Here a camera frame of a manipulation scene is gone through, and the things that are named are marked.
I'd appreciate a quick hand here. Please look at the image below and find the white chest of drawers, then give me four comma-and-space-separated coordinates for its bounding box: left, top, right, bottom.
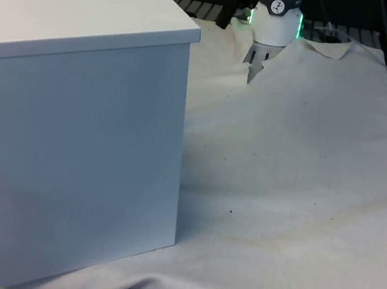
0, 0, 208, 289

